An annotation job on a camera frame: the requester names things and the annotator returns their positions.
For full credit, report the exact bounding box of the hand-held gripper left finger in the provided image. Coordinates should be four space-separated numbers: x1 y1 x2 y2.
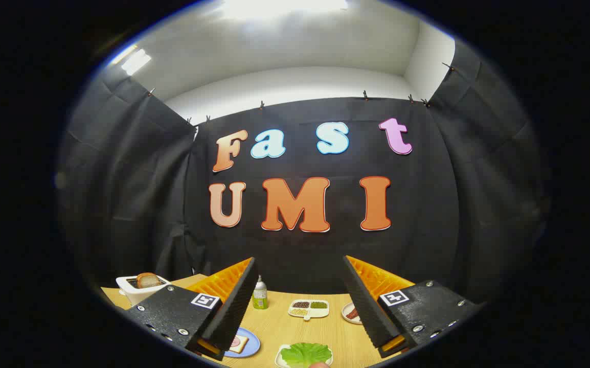
124 257 260 361

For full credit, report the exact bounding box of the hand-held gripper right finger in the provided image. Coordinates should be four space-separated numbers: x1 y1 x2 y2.
344 256 482 358

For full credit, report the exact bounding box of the green lettuce leaf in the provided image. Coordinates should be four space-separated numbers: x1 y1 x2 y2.
280 342 332 367

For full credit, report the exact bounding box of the white round plate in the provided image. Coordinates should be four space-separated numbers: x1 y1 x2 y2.
342 302 363 325

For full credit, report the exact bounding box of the green label metal bottle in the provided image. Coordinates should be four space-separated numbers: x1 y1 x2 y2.
253 275 268 310

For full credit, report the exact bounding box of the blue plate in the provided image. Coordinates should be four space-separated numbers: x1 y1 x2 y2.
223 327 261 358

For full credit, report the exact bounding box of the white divided dish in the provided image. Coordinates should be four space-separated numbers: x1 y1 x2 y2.
288 299 330 321

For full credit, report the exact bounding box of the small white dish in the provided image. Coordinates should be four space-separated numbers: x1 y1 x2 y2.
275 343 333 368

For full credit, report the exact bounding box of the white toaster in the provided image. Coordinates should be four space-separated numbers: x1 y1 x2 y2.
116 274 171 306

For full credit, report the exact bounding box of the black backdrop cloth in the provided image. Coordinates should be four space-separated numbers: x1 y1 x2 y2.
55 41 551 307

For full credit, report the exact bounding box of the ceiling light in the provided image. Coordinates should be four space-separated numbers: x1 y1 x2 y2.
221 0 349 21

